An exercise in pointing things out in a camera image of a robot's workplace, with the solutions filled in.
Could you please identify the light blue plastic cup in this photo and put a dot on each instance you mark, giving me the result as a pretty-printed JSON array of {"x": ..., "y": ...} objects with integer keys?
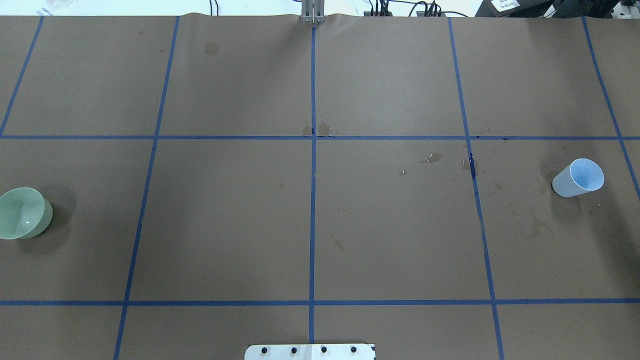
[{"x": 581, "y": 176}]

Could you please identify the pale green ceramic bowl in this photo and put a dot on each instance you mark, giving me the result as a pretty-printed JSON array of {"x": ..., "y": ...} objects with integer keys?
[{"x": 24, "y": 214}]

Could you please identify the aluminium frame post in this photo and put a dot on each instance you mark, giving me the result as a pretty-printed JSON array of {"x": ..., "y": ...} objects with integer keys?
[{"x": 313, "y": 12}]

